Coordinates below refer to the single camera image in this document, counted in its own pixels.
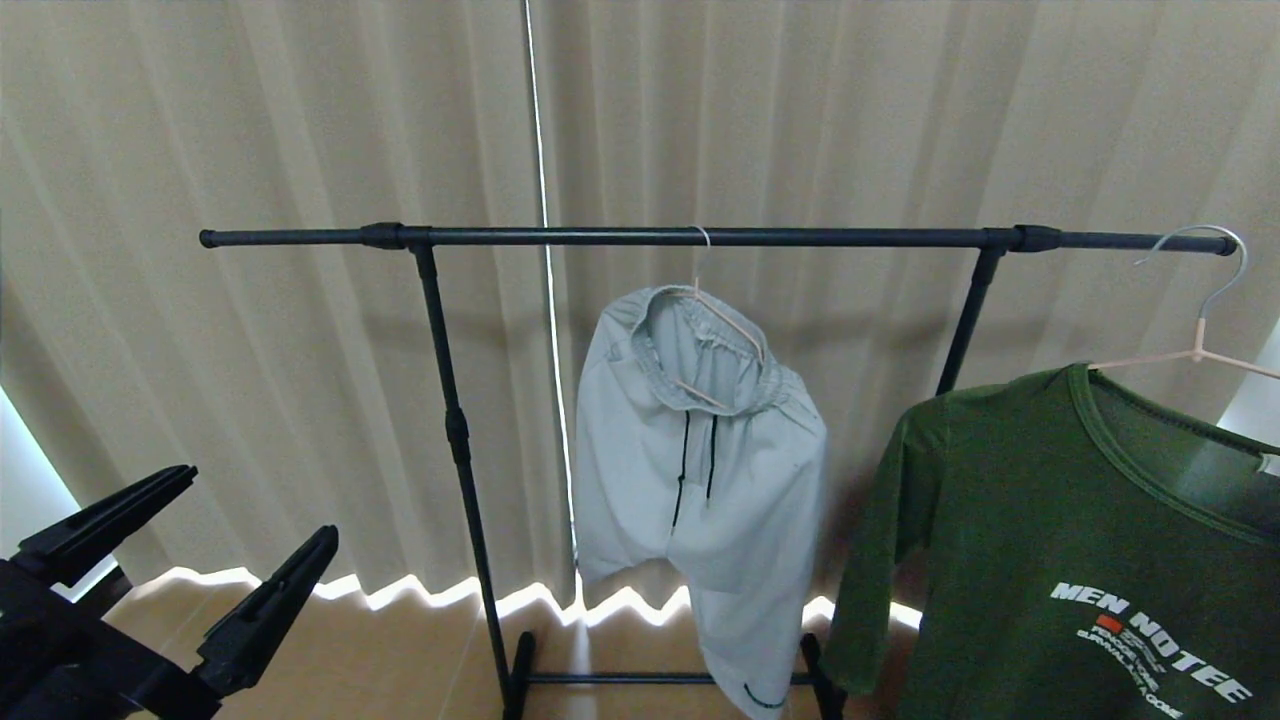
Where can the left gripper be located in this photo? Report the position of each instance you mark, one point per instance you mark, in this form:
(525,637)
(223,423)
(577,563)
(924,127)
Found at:
(70,650)

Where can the pale grey shorts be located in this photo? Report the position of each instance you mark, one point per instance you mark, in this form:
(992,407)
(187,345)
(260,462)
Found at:
(740,520)

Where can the pink clothes hanger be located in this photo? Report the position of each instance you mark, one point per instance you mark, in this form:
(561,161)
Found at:
(1199,335)
(697,285)

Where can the green garment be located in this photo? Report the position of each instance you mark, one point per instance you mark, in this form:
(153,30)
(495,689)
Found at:
(1050,520)

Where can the black clothes rack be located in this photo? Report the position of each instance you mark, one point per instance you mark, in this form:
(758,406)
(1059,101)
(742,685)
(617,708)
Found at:
(600,237)

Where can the beige curtain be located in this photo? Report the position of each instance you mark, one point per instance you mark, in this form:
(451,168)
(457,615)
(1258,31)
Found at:
(250,350)

